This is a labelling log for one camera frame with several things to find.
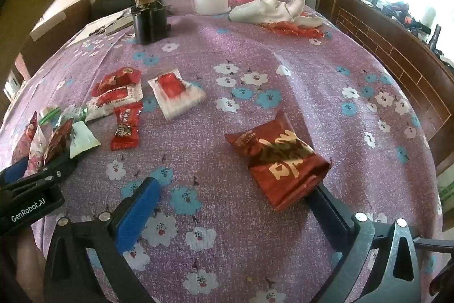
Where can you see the white cloth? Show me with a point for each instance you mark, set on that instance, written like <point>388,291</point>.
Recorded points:
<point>266,10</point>

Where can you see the grey pad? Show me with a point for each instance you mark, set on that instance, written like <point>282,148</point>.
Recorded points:
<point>119,25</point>

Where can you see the large red snack bag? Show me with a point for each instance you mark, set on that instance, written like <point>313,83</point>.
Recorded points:
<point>280,161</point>

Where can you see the floral purple tablecloth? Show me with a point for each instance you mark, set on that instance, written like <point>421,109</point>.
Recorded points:
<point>230,54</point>

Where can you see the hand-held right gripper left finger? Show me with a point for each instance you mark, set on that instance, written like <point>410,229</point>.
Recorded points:
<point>138,214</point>

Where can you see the pink white triangular snack packet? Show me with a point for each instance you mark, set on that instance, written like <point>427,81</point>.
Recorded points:
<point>37,148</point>

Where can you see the black holder device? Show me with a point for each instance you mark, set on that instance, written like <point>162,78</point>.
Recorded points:
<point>149,22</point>

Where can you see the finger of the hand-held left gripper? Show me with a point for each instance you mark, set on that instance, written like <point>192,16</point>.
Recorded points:
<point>56,166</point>
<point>14,171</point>

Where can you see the wooden cabinet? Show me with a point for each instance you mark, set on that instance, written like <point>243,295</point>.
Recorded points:
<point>390,51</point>

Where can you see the brown armchair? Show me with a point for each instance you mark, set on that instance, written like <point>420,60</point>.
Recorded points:
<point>53,36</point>

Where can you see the white red snack packet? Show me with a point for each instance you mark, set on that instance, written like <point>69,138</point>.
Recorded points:
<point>106,101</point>
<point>170,86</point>

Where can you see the green white triangular snack packet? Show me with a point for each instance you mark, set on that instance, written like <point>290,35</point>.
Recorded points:
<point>83,140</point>
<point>49,113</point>

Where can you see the white paper sheet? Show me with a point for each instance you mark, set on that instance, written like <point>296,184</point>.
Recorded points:
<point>83,35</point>

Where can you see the pile of small tools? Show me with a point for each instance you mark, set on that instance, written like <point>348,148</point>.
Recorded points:
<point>408,15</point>

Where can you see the person's left forearm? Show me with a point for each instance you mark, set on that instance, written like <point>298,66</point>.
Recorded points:
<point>26,260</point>

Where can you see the red plastic wrapper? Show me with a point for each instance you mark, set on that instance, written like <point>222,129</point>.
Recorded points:
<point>294,29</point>

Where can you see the red brown triangular snack packet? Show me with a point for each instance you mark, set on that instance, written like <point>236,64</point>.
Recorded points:
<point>56,143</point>

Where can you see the red yellow snack packet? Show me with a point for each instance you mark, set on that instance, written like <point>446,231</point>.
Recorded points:
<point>115,79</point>

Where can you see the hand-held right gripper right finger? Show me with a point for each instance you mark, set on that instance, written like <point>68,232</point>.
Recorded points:
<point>330,210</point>

